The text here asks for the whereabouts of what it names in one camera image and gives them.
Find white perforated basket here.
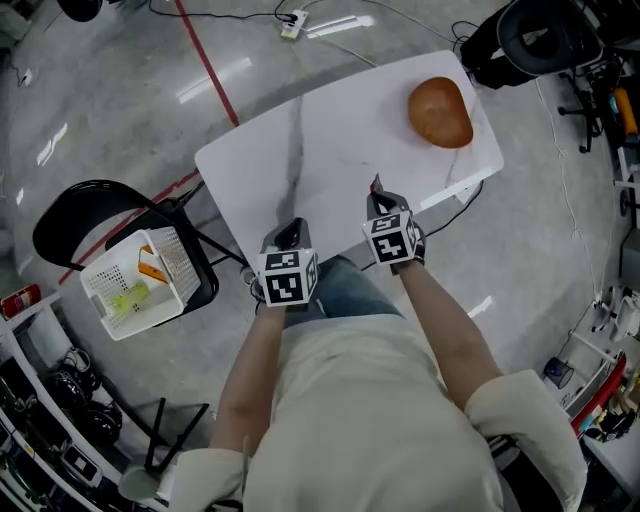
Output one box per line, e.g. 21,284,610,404
79,226,202,342

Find black office chair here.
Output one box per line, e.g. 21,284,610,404
557,69,640,154

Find person's left forearm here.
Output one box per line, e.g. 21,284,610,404
212,302,289,451

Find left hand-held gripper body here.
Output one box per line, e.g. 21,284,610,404
257,239,320,307

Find brown wooden bowl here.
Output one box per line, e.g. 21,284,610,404
407,76,474,150

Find person's cream shirt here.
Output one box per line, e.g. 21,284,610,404
169,314,589,512

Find pile of black headsets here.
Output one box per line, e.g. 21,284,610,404
44,349,124,446

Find red fire extinguisher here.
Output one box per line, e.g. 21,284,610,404
0,283,41,321

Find overturned black-legged stool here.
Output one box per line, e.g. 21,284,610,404
117,397,211,501

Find white metal shelf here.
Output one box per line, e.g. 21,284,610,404
0,292,151,512

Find person's blue jeans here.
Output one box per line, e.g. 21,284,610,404
284,254,406,329

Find person's right forearm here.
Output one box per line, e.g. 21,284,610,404
397,259,504,406

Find white marble table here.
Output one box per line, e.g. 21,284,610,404
193,49,505,264

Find white power cable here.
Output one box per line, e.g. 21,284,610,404
533,78,604,304

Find dark mesh waste bin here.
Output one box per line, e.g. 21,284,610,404
543,357,575,390

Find black folding chair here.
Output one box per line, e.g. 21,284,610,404
32,179,249,329

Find green drink bottle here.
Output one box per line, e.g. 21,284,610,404
109,282,150,316

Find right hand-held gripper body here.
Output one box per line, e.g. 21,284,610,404
362,212,426,266

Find white power strip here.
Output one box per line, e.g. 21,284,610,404
279,8,309,40

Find orange tissue packet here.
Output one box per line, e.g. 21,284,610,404
137,244,169,285

